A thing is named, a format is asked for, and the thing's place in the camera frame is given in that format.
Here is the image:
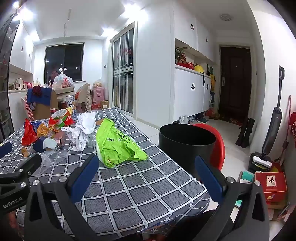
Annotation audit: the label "blue wrapper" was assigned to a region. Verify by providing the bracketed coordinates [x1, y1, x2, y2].
[32, 138, 45, 151]

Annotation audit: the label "dark window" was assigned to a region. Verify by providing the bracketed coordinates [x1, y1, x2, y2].
[44, 43, 84, 82]

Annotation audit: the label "sliding glass door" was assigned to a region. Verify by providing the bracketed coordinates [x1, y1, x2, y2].
[110, 22, 137, 115]

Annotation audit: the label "green plastic bag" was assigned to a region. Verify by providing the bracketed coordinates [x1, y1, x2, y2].
[95, 118, 148, 168]

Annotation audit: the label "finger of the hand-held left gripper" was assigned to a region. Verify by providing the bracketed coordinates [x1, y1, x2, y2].
[0, 142, 13, 159]
[0, 153, 43, 184]

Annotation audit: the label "teal boxes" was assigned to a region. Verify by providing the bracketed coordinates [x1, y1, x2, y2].
[239, 171, 255, 184]

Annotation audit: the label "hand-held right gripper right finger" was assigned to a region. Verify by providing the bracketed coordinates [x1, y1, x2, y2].
[194, 155, 271, 241]

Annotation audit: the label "red plastic chair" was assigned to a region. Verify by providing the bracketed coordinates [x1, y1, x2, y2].
[192, 123, 226, 171]

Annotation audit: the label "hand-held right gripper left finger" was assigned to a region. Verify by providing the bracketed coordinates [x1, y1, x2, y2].
[23, 154, 100, 241]

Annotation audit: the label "red gift box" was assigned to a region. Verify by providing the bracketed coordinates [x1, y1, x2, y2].
[254, 171, 288, 204]

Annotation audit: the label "glass display cabinet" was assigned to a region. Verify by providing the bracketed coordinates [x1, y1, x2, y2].
[0, 11, 22, 142]

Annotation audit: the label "grey checked tablecloth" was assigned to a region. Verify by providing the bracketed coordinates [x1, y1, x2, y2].
[0, 107, 211, 241]

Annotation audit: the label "white desk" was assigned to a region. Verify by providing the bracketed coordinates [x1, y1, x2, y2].
[54, 86, 76, 109]

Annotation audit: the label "red green snack packet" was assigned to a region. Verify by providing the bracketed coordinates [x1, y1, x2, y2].
[49, 108, 78, 127]

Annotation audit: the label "brown cardboard box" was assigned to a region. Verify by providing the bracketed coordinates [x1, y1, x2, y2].
[28, 89, 59, 120]

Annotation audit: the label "blue white drink carton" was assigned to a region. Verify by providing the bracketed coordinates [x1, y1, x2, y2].
[65, 94, 78, 121]

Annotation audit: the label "red checked cloth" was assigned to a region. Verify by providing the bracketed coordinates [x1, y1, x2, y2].
[23, 100, 36, 120]

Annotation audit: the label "dark brown door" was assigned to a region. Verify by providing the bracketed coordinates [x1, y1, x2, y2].
[218, 46, 252, 126]

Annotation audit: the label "potted plant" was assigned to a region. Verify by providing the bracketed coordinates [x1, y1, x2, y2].
[175, 46, 190, 65]

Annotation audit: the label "orange yellow snack wrapper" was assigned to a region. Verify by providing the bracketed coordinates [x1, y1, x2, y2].
[36, 123, 55, 138]

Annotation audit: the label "black boot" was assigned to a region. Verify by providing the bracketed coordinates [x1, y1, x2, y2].
[240, 118, 255, 149]
[235, 118, 249, 146]

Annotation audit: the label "blue cloth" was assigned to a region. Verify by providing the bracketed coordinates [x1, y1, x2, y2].
[27, 88, 52, 104]

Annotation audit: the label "white red printed plastic bag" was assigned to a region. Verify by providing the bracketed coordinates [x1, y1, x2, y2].
[52, 69, 74, 90]

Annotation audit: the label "beige chair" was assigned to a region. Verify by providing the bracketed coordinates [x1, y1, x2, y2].
[75, 83, 92, 112]

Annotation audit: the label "black trash bin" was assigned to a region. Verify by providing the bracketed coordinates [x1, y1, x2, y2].
[159, 124, 216, 184]

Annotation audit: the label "pink toy cabinet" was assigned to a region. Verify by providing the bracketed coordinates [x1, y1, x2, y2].
[92, 86, 106, 109]

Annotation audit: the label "white wall cabinet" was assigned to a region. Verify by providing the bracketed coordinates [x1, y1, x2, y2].
[171, 5, 216, 124]

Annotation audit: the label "upright vacuum cleaner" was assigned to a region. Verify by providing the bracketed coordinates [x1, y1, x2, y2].
[248, 65, 285, 173]

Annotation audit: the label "grey paper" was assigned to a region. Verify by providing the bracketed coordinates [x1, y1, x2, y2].
[43, 138, 57, 150]

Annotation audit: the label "clear plastic bag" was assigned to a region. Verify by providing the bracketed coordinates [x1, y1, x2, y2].
[35, 130, 100, 168]

